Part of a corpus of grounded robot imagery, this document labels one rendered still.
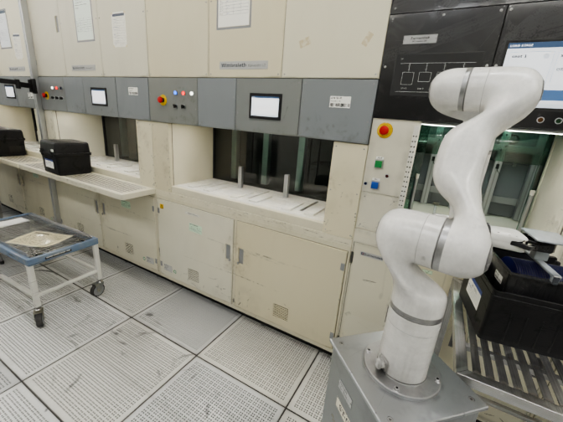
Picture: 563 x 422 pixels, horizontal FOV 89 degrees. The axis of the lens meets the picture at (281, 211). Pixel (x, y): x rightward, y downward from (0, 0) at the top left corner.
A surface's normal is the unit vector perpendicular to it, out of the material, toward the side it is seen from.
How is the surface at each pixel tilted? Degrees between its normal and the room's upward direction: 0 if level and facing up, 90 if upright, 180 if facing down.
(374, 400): 0
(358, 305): 90
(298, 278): 90
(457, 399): 0
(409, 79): 90
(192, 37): 90
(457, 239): 58
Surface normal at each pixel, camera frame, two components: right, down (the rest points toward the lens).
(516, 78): -0.48, -0.32
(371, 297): -0.48, 0.23
